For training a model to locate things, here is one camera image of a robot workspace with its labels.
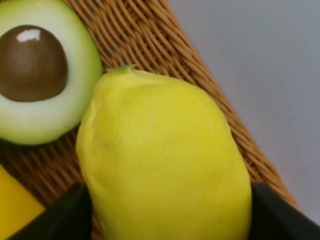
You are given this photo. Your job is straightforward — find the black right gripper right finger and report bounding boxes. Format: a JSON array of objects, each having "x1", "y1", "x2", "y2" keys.
[{"x1": 248, "y1": 182, "x2": 320, "y2": 240}]

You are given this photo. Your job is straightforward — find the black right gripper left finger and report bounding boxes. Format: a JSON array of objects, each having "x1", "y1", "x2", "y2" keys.
[{"x1": 9, "y1": 183, "x2": 93, "y2": 240}]

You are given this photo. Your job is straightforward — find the yellow banana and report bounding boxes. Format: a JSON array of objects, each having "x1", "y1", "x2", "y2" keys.
[{"x1": 0, "y1": 166, "x2": 45, "y2": 240}]

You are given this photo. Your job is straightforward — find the yellow lemon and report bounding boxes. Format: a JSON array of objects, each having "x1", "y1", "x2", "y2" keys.
[{"x1": 76, "y1": 65, "x2": 252, "y2": 240}]

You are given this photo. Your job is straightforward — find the halved avocado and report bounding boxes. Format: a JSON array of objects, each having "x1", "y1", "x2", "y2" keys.
[{"x1": 0, "y1": 0, "x2": 103, "y2": 145}]

